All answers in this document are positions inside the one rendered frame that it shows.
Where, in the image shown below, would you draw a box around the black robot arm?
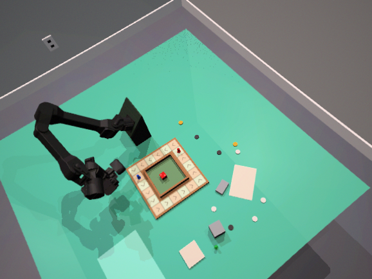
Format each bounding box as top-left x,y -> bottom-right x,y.
33,102 -> 135,199

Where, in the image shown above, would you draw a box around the red die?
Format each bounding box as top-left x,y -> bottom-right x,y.
159,172 -> 167,180

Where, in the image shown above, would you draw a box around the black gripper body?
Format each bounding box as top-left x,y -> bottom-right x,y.
81,159 -> 126,194

